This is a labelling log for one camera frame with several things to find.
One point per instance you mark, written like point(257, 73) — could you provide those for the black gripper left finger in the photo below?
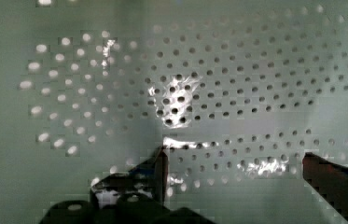
point(148, 178)

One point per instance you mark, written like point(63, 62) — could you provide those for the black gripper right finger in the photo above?
point(329, 179)

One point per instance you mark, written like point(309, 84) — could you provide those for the green perforated strainer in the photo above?
point(235, 91)

